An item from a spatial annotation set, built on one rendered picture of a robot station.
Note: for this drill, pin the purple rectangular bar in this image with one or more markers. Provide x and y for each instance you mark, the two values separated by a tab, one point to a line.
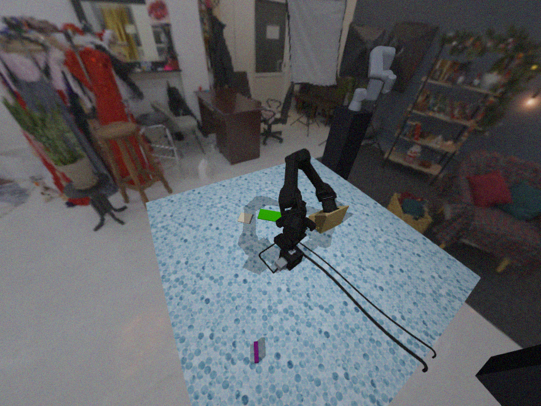
256	352

